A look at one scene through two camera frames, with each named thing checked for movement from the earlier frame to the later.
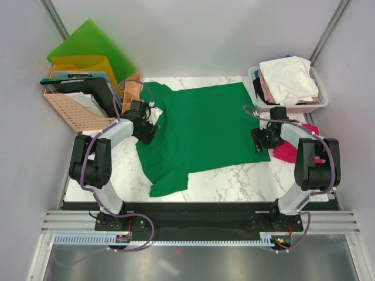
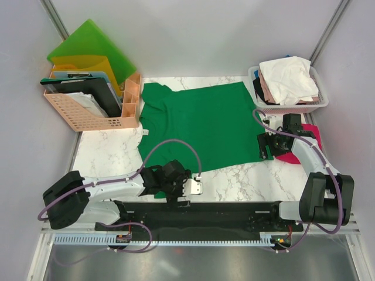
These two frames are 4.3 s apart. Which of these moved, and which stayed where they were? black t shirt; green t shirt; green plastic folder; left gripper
Moved: left gripper
Stayed: green t shirt; green plastic folder; black t shirt
